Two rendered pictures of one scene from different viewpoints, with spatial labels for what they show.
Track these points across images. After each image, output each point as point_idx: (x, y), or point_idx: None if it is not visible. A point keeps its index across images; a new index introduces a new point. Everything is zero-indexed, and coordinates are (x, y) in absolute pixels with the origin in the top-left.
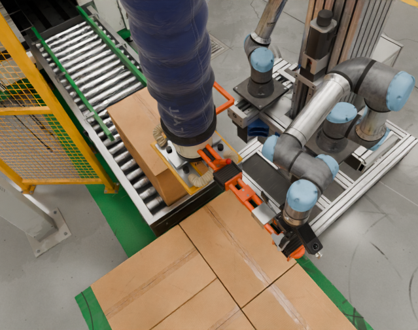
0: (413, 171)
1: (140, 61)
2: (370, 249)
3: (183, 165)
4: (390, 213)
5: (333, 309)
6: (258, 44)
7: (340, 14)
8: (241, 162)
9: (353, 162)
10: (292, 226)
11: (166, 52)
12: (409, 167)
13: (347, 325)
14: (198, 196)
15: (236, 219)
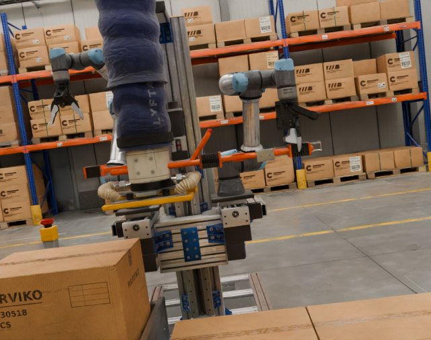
0: (278, 302)
1: (121, 46)
2: None
3: (158, 195)
4: None
5: (369, 300)
6: (121, 164)
7: (180, 102)
8: (162, 297)
9: (255, 211)
10: (294, 100)
11: (150, 23)
12: (273, 302)
13: (389, 298)
14: (152, 338)
15: (216, 326)
